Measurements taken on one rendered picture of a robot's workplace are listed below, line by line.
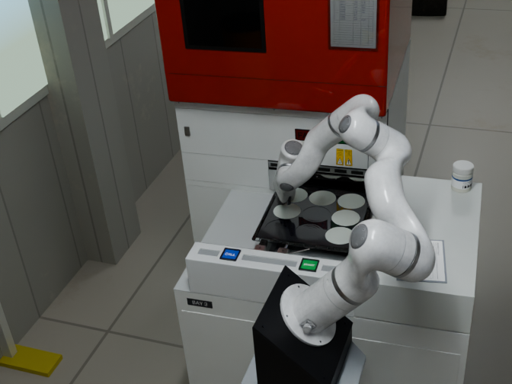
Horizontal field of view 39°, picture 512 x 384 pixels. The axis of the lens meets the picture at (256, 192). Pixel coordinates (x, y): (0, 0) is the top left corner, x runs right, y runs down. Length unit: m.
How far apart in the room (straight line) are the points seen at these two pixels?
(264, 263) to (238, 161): 0.66
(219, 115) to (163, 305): 1.24
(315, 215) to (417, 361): 0.62
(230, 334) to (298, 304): 0.55
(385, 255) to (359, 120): 0.43
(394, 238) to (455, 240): 0.65
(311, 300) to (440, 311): 0.45
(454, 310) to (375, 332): 0.27
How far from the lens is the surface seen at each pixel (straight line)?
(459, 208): 2.54
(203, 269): 2.34
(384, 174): 1.93
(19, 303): 3.61
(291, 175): 2.33
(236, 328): 2.47
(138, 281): 3.83
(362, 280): 1.82
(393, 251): 1.76
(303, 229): 2.52
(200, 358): 2.64
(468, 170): 2.58
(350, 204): 2.65
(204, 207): 3.01
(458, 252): 2.34
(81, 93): 3.48
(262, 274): 2.28
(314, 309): 1.96
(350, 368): 2.15
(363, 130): 2.00
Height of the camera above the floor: 2.39
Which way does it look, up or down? 33 degrees down
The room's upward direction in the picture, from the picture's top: 5 degrees counter-clockwise
